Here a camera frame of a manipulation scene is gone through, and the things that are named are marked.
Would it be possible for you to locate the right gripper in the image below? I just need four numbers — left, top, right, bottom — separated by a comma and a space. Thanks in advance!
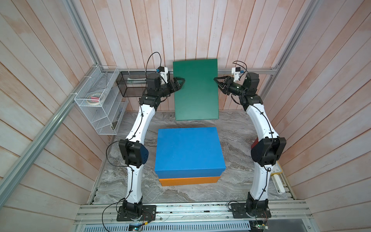
214, 78, 247, 100

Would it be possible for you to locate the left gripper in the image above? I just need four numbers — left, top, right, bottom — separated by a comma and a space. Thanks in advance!
157, 77, 186, 97

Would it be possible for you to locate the green shoebox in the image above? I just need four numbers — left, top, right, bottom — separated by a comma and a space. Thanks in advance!
173, 59, 219, 121

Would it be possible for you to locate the blue shoebox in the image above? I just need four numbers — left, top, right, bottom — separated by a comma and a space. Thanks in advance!
155, 127, 226, 179

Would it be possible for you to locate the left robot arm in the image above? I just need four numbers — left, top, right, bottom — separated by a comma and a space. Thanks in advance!
118, 73, 185, 218

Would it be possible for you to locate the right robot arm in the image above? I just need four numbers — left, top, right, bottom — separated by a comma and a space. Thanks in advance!
214, 72, 287, 217

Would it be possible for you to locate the paper in black basket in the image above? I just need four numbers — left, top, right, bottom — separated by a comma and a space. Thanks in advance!
127, 77, 146, 85

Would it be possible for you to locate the red pencil cup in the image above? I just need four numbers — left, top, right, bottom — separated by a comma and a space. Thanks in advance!
251, 138, 259, 149

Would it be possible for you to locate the tape roll in shelf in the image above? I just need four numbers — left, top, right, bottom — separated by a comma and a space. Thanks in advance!
86, 92, 105, 106

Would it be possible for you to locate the yellow clock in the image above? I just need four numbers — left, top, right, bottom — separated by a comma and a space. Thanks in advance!
272, 162, 283, 175

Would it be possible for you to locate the orange shoebox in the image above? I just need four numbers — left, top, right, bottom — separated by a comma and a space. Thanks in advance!
159, 177, 220, 186

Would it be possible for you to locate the white remote control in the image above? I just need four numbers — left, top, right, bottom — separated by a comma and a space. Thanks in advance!
271, 174, 286, 194

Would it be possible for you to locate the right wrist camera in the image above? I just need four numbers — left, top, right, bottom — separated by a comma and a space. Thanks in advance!
231, 67, 244, 82

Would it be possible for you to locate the black wire mesh basket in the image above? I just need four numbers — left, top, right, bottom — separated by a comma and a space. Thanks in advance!
116, 71, 146, 98

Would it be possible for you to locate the white wire mesh shelf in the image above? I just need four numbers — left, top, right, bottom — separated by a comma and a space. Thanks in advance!
74, 66, 128, 135

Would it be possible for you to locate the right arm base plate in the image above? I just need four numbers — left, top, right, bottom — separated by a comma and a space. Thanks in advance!
229, 201, 271, 218

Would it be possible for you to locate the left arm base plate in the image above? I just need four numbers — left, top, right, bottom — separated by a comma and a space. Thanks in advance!
117, 205, 157, 222

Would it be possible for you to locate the aluminium rail frame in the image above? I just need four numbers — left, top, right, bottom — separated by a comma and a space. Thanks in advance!
74, 200, 314, 225

